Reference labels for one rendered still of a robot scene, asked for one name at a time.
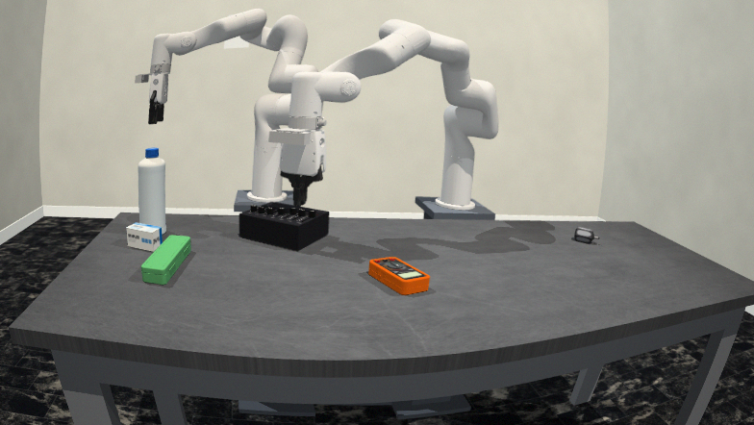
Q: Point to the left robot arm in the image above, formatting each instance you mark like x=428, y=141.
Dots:
x=400, y=41

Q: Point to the white bottle with blue cap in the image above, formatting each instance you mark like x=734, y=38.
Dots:
x=151, y=189

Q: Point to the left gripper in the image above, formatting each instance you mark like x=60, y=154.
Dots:
x=304, y=160

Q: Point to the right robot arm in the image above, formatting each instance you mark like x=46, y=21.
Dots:
x=271, y=110

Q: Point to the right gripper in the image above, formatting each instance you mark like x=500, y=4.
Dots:
x=160, y=90

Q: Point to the orange multimeter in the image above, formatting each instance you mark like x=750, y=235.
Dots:
x=399, y=276

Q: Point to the dark grey lighting desk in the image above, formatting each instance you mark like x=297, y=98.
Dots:
x=289, y=226

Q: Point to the green pencil case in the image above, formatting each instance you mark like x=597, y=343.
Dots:
x=163, y=263

